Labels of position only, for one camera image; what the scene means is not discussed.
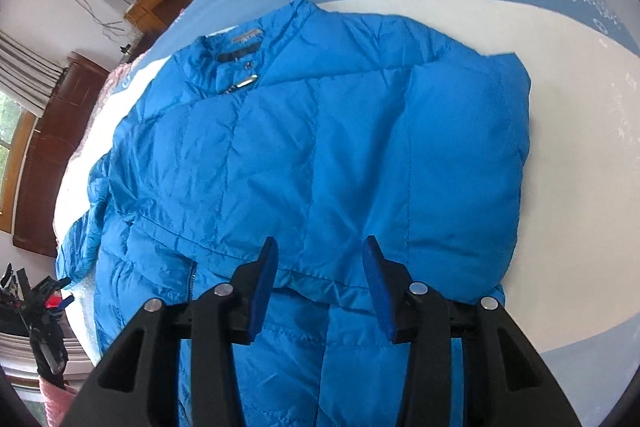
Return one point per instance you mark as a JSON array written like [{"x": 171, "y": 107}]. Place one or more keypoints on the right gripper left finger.
[{"x": 136, "y": 382}]

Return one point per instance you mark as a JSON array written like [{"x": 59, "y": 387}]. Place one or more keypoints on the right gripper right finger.
[{"x": 505, "y": 382}]

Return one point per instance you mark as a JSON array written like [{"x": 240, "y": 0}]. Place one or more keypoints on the blue puffer jacket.
[{"x": 318, "y": 129}]

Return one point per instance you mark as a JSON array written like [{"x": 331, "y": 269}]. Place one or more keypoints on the pink quilted blanket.
[{"x": 58, "y": 397}]

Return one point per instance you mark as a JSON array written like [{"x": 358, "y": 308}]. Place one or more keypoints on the blue and white bedsheet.
[{"x": 573, "y": 281}]

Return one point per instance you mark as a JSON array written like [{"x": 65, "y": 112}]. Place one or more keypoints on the dark wooden headboard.
[{"x": 56, "y": 137}]

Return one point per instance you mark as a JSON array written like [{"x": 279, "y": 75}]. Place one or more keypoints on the wooden framed window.
[{"x": 17, "y": 124}]

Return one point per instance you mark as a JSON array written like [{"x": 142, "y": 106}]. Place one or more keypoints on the grey pleated curtain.
[{"x": 26, "y": 77}]

